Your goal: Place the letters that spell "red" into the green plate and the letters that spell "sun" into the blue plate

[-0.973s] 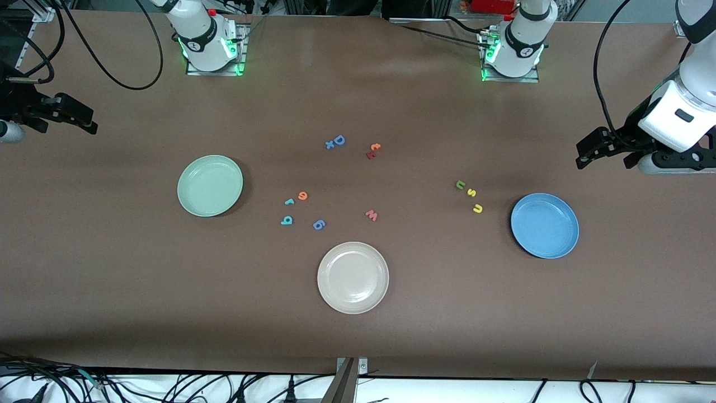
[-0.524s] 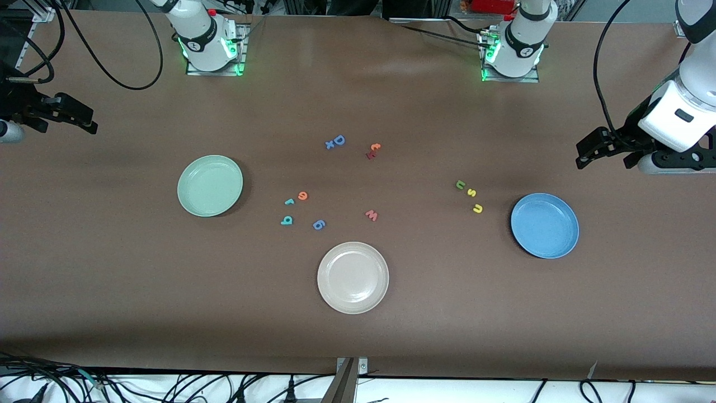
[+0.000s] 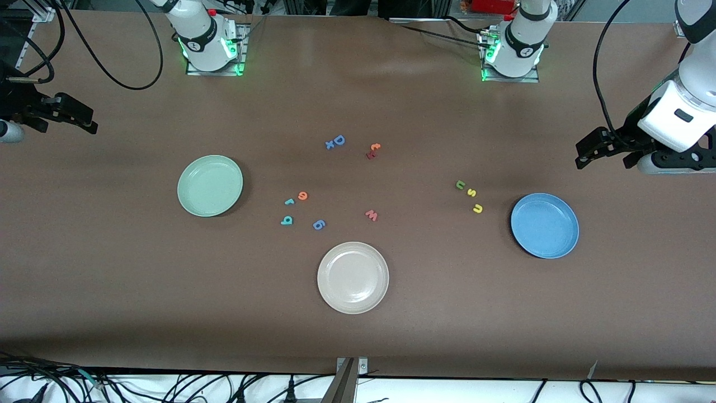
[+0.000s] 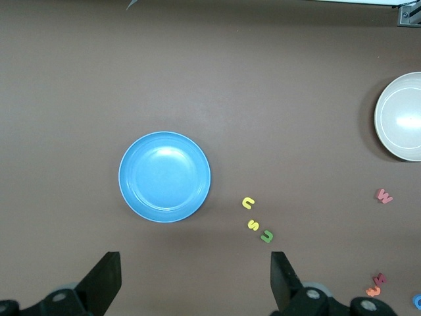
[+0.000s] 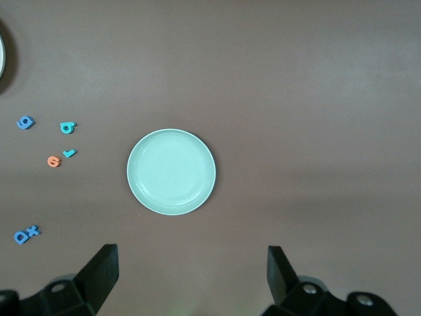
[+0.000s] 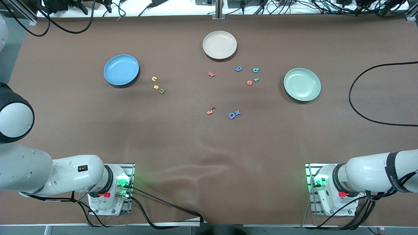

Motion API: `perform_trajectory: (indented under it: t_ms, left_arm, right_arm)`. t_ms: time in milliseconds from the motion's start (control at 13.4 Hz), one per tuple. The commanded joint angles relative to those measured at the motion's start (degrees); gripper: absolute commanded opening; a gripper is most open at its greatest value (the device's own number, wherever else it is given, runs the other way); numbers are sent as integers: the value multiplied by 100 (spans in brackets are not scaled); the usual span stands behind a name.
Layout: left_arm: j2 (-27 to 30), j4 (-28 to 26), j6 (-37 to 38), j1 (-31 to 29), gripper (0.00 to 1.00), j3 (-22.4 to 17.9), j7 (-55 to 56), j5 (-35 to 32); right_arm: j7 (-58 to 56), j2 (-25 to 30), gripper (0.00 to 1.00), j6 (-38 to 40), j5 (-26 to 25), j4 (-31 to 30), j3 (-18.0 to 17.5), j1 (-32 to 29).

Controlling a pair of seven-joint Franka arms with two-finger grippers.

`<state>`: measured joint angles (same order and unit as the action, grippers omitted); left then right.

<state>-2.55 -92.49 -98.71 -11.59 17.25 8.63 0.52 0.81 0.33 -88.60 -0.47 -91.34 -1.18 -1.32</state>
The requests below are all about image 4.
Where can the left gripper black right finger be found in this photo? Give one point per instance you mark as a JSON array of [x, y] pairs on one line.
[[286, 286]]

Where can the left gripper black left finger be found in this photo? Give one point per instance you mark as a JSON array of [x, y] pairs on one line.
[[98, 283]]

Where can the green foam letter n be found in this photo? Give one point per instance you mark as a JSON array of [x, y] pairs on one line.
[[271, 234]]

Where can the yellow foam letter s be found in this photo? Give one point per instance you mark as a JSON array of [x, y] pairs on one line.
[[253, 224]]

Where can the yellow foam letter u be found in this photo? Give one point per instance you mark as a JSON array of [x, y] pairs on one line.
[[244, 203]]

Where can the orange foam letter t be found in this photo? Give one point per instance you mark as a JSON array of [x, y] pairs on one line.
[[373, 291]]

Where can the dark red foam letter H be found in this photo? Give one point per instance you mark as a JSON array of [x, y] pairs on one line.
[[380, 279]]

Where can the blue plate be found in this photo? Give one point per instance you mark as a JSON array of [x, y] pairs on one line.
[[164, 177]]

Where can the blue foam letter D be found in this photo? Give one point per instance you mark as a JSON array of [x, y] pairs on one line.
[[414, 301]]

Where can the pink foam letter w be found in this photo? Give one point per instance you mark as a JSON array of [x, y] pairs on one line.
[[384, 197]]

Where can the beige plate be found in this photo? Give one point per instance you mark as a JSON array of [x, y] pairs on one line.
[[401, 115]]

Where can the brown table cover mat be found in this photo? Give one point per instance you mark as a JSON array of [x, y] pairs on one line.
[[197, 66]]

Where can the metal table edge bracket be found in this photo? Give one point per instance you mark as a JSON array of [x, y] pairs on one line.
[[409, 14]]

